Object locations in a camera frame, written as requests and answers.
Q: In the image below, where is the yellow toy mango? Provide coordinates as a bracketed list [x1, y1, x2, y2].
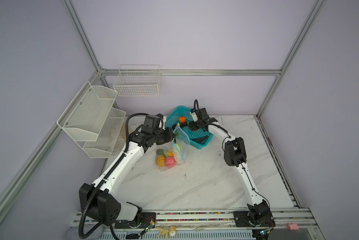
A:
[155, 155, 165, 168]

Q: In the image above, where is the clear zip top bag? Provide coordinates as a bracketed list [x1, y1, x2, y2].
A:
[155, 123, 190, 172]

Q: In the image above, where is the pink toy fruit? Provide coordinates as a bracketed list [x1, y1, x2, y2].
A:
[165, 156, 176, 168]

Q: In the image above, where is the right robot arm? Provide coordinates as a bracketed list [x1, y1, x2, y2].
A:
[188, 107, 273, 227]

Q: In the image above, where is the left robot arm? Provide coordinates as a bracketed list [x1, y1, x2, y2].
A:
[78, 113, 175, 239]

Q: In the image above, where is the teal plastic basket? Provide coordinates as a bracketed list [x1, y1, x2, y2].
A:
[164, 105, 215, 150]

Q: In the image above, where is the orange toy fruit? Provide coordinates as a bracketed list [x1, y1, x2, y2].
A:
[178, 116, 187, 124]

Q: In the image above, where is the white mesh lower shelf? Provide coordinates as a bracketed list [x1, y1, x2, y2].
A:
[82, 108, 126, 159]

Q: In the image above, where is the white mesh shelf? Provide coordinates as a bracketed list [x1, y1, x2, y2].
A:
[82, 108, 126, 159]
[56, 82, 117, 142]

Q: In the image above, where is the white mesh upper shelf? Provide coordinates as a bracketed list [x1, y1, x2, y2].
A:
[56, 82, 117, 142]

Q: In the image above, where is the wooden toy figure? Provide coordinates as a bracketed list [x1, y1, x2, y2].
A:
[155, 226, 176, 239]

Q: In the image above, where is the grey cloth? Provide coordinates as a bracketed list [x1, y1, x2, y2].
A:
[65, 225, 103, 240]

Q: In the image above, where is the pink toy pig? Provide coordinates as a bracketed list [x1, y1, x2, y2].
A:
[288, 223, 299, 231]

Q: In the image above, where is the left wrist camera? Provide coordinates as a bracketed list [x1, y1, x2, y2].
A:
[141, 114, 164, 135]

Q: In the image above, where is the white wire basket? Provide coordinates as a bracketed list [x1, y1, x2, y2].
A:
[113, 65, 161, 97]

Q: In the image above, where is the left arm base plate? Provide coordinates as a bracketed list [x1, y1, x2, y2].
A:
[113, 212, 156, 229]

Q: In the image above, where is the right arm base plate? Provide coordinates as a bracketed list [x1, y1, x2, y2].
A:
[233, 211, 275, 228]

